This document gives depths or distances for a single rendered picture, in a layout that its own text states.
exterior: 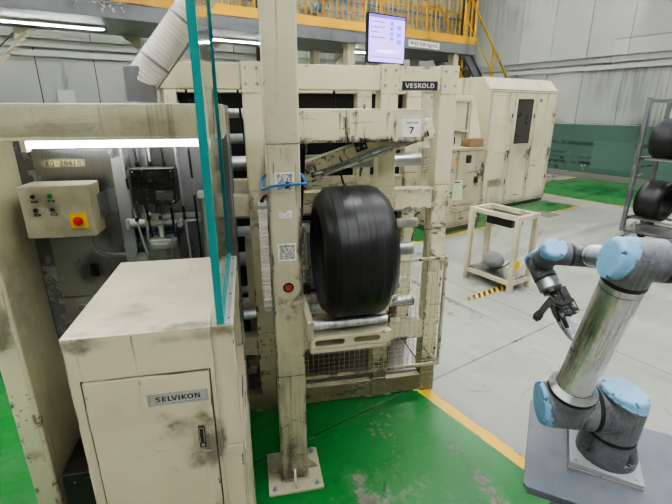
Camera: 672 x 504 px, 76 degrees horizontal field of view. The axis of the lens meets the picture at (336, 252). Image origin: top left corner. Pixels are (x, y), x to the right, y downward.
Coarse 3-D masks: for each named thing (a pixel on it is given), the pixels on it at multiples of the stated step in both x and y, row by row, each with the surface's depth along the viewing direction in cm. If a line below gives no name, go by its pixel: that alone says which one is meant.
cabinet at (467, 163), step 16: (464, 160) 624; (480, 160) 644; (464, 176) 633; (480, 176) 653; (464, 192) 643; (480, 192) 664; (448, 208) 632; (464, 208) 652; (448, 224) 642; (464, 224) 663
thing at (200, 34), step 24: (192, 0) 84; (192, 24) 85; (192, 48) 87; (192, 72) 88; (216, 96) 139; (216, 120) 136; (216, 144) 129; (216, 168) 123; (216, 192) 117; (216, 216) 112; (216, 240) 100; (216, 264) 102; (216, 288) 104; (216, 312) 105
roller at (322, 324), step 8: (320, 320) 183; (328, 320) 183; (336, 320) 184; (344, 320) 184; (352, 320) 185; (360, 320) 185; (368, 320) 186; (376, 320) 186; (384, 320) 187; (320, 328) 182; (328, 328) 183
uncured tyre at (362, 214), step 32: (320, 192) 183; (352, 192) 175; (320, 224) 212; (352, 224) 164; (384, 224) 166; (320, 256) 215; (352, 256) 162; (384, 256) 164; (320, 288) 200; (352, 288) 166; (384, 288) 169
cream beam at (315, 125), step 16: (304, 112) 186; (320, 112) 187; (336, 112) 188; (352, 112) 190; (368, 112) 191; (384, 112) 193; (400, 112) 194; (416, 112) 196; (304, 128) 188; (320, 128) 189; (336, 128) 191; (352, 128) 192; (368, 128) 193; (384, 128) 195; (400, 128) 196
